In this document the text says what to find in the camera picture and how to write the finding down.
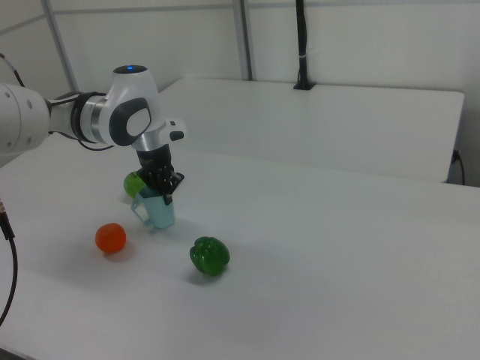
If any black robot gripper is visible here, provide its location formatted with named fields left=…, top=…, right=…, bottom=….
left=135, top=145, right=186, bottom=206

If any light blue angular mug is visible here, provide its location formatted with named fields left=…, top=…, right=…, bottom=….
left=130, top=186, right=176, bottom=230

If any green apple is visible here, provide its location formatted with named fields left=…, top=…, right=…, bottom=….
left=123, top=170, right=148, bottom=198

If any orange fruit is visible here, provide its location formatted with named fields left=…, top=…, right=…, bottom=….
left=94, top=222, right=128, bottom=254

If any green bell pepper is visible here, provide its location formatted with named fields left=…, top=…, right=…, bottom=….
left=188, top=235, right=231, bottom=278

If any white rectangular table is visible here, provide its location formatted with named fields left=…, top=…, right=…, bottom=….
left=157, top=76, right=466, bottom=185

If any thick black cable with connector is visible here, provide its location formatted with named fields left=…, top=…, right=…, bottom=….
left=0, top=193, right=19, bottom=328

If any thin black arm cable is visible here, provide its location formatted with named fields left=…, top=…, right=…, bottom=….
left=0, top=52, right=26, bottom=89

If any black camera pole with clamp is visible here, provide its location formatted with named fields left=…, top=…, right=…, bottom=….
left=292, top=0, right=317, bottom=92

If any black plug with cable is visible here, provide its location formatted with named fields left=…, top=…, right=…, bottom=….
left=451, top=148, right=467, bottom=186

